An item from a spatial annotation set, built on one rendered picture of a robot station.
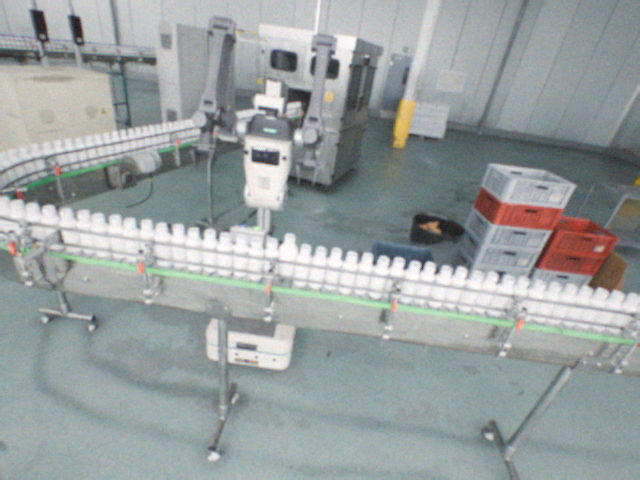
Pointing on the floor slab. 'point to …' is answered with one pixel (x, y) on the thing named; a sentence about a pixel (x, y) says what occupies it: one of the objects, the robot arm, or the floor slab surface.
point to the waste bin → (442, 246)
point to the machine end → (339, 123)
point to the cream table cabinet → (52, 105)
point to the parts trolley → (616, 212)
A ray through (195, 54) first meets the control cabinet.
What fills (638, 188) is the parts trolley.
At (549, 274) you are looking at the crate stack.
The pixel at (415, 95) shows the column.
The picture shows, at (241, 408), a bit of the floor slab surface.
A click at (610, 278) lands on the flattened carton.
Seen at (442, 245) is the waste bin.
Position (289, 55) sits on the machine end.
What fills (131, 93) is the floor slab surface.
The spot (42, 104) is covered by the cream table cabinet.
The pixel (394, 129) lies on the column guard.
